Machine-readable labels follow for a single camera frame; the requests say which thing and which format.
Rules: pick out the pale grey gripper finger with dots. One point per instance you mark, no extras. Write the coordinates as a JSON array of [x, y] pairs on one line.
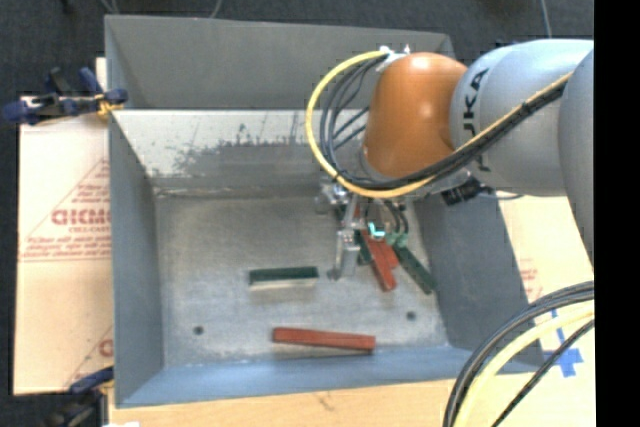
[[341, 260], [354, 259]]

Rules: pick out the red-brown flat block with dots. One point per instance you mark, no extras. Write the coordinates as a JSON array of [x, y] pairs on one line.
[[382, 265], [325, 340]]

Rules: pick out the dark green flat block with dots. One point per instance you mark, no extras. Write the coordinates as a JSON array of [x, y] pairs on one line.
[[283, 276], [417, 271]]

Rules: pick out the grey metal bin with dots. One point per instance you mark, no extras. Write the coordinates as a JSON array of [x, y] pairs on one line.
[[260, 235]]

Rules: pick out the brown cardboard board, red print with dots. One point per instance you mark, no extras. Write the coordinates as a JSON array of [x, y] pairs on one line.
[[60, 265]]

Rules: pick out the black cylinder on white bracket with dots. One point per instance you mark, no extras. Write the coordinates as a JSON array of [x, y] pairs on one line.
[[460, 193]]

